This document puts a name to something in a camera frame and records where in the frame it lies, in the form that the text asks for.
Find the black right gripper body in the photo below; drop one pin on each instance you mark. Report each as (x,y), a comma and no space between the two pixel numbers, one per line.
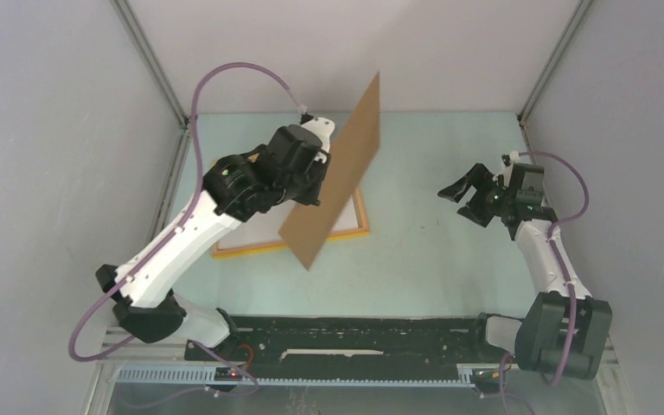
(501,198)

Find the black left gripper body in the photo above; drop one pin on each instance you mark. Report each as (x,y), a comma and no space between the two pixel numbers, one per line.
(304,188)

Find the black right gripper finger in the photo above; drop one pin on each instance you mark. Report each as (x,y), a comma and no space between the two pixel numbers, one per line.
(478,177)
(478,212)

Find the brown cardboard backing board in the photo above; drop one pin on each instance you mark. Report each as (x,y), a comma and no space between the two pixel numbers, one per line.
(306,228)

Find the building and sky photo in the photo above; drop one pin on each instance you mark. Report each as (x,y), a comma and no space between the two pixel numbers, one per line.
(257,229)

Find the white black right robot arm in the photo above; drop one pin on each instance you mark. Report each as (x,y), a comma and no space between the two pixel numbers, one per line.
(565,330)

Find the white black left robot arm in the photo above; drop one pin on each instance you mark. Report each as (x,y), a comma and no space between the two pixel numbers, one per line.
(230,193)

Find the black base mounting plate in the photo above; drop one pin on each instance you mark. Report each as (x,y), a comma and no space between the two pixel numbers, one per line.
(398,350)

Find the small electronics board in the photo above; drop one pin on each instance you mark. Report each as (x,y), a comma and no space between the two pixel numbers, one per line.
(227,374)

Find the right aluminium corner post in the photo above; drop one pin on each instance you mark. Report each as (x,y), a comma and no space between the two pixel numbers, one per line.
(559,51)

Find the aluminium corner post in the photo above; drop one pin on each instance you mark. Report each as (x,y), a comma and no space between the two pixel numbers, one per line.
(559,51)
(134,29)

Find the left aluminium corner post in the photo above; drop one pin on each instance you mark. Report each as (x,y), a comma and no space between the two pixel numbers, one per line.
(134,29)

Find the aluminium rail front frame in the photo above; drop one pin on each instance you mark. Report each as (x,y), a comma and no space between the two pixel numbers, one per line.
(177,362)

